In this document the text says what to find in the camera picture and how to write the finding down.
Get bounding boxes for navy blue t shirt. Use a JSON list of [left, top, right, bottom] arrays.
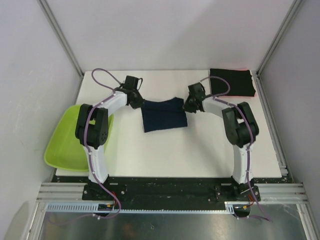
[[141, 97, 188, 133]]

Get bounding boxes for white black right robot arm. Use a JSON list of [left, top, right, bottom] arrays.
[[183, 83, 260, 201]]

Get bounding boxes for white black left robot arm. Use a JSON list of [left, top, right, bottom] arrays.
[[75, 75, 145, 200]]

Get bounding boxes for folded black t shirt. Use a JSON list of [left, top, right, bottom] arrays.
[[209, 68, 256, 97]]

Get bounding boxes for green plastic bin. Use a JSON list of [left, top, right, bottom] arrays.
[[43, 104, 115, 173]]

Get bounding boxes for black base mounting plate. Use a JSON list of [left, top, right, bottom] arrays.
[[82, 176, 261, 202]]

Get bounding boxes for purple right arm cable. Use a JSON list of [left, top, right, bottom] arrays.
[[199, 76, 273, 223]]

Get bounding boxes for aluminium front frame rail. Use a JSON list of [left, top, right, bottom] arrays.
[[36, 182, 309, 204]]

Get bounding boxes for left aluminium frame post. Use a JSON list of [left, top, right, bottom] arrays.
[[37, 0, 84, 77]]

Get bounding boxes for aluminium frame post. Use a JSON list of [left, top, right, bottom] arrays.
[[37, 0, 84, 77], [256, 0, 305, 76]]

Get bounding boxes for grey slotted cable duct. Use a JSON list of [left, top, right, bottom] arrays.
[[44, 201, 237, 214]]

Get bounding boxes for right aluminium frame post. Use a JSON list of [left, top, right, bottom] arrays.
[[256, 0, 305, 76]]

